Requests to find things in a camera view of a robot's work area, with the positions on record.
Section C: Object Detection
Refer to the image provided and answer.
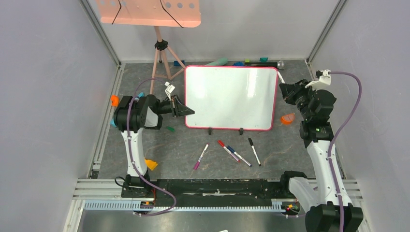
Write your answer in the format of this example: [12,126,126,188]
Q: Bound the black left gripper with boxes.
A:
[155,95,194,117]

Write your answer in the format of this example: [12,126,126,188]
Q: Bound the pink framed whiteboard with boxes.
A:
[184,65,278,131]

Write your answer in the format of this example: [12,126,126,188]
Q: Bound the green marker pen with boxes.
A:
[277,71,286,84]

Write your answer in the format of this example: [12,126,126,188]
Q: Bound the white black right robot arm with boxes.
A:
[279,79,364,232]

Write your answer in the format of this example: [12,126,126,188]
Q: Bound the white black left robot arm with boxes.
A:
[113,94,195,198]

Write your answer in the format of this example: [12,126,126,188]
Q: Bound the orange half-round block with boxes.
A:
[280,113,295,125]

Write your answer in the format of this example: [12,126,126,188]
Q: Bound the black flashlight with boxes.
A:
[244,60,284,70]

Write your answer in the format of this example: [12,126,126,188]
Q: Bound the blue block behind stand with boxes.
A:
[174,60,185,66]

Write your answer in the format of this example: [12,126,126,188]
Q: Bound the red marker pen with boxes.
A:
[218,140,240,162]

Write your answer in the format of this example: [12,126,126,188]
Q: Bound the blue flat block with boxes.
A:
[233,61,245,67]

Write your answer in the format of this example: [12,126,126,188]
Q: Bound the purple marker pen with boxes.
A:
[193,143,209,170]

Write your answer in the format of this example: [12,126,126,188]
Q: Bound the blue marker pen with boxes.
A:
[227,146,252,167]

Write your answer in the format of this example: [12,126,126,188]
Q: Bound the black marker pen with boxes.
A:
[248,138,262,167]

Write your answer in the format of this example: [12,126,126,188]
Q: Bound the teal cylinder toy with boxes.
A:
[206,58,228,66]

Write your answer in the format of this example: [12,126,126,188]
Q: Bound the yellow orange stepped block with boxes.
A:
[145,159,158,171]

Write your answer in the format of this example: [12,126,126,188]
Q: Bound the large cyan toy marker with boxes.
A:
[112,96,148,132]

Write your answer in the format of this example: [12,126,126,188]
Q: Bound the pink music stand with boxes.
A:
[96,0,201,94]

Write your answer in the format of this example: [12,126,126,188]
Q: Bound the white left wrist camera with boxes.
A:
[164,82,175,100]

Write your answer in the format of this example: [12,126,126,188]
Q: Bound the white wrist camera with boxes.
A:
[305,70,331,90]
[164,82,175,100]

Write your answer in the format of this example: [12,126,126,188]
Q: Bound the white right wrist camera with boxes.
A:
[305,70,331,90]

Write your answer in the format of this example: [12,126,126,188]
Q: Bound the orange block at left rail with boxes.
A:
[110,95,120,107]

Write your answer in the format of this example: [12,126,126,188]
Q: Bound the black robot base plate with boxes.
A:
[138,179,295,207]

